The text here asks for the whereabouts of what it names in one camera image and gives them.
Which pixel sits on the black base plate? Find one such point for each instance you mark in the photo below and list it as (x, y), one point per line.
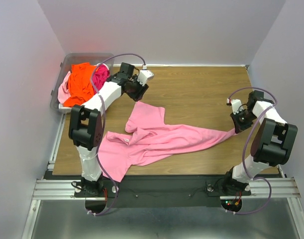
(158, 192)

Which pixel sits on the light pink t shirt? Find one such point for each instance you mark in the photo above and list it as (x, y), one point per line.
(63, 91)

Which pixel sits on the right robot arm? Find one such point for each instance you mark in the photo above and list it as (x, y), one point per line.
(273, 138)

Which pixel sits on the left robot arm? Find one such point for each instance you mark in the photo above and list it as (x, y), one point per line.
(87, 122)

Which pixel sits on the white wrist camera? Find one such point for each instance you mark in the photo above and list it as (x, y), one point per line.
(144, 75)
(235, 104)

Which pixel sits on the orange t shirt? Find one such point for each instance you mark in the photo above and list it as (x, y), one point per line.
(79, 84)

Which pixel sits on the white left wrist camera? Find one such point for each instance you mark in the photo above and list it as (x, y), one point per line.
(144, 75)

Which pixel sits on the magenta t shirt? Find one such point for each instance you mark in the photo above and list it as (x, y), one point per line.
(100, 76)

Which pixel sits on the aluminium frame rail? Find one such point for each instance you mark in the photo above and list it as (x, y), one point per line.
(63, 190)

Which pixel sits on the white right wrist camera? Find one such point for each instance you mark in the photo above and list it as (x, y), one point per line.
(235, 104)

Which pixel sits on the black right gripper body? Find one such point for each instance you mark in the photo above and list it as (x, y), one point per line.
(249, 116)

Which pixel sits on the clear plastic bin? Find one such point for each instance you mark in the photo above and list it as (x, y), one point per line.
(72, 59)

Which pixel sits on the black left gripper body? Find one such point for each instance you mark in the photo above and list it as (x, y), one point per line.
(134, 82)

